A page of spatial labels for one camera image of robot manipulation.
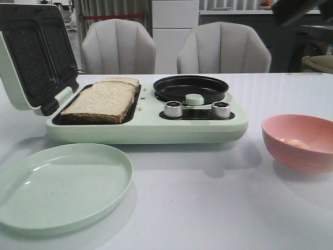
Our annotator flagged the fruit plate on counter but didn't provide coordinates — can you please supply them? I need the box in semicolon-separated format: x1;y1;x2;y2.
258;0;275;10

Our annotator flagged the pink bowl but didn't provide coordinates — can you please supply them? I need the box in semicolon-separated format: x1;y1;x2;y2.
262;114;332;173

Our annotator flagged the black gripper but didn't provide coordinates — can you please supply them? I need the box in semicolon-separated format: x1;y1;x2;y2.
272;0;332;26

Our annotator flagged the grey chair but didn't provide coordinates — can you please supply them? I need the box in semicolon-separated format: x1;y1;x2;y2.
82;19;156;74
177;22;272;74

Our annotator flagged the bread slice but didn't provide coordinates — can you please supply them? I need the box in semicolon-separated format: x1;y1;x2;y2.
60;81;138;123
102;77;140;94

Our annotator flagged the left grey chair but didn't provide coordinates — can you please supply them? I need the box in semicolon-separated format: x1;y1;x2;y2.
82;19;156;74

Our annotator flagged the dark grey counter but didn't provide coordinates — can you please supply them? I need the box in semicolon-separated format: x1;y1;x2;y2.
199;10;332;73

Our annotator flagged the right grey chair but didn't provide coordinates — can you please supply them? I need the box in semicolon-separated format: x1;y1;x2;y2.
177;22;272;74

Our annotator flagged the silver control knob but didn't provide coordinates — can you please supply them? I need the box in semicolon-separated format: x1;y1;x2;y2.
211;102;230;119
163;101;183;118

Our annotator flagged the left silver control knob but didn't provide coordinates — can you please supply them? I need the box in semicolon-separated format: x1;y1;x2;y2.
163;101;183;118

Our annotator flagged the pale shrimp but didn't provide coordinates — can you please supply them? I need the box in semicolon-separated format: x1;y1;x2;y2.
285;140;310;149

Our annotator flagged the green breakfast maker lid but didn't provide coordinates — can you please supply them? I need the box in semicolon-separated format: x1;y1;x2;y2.
1;3;79;116

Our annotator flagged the light green plate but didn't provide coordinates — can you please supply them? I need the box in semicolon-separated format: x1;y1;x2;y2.
1;143;133;235

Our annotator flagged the right silver control knob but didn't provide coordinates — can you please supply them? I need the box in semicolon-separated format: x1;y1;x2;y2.
211;102;230;119

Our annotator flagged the green breakfast maker base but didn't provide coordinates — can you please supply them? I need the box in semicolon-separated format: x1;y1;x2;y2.
46;81;248;144

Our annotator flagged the black round frying pan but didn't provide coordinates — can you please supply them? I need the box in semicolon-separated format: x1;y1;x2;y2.
153;75;229;105

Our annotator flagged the white cabinet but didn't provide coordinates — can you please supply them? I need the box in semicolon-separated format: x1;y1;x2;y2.
152;1;199;74

